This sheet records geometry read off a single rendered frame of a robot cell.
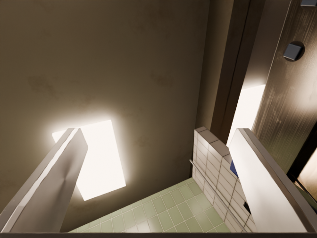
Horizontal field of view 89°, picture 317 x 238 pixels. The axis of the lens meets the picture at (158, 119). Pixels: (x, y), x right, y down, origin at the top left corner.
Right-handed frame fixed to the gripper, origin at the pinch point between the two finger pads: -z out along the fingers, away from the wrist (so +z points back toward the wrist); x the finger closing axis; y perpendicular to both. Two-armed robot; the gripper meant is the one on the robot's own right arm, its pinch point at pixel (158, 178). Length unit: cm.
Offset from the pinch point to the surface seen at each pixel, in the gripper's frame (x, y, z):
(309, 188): -60, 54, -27
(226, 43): -68, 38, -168
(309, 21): -46, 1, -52
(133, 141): 34, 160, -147
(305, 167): -59, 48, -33
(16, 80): 123, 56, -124
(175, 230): -14, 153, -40
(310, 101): -51, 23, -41
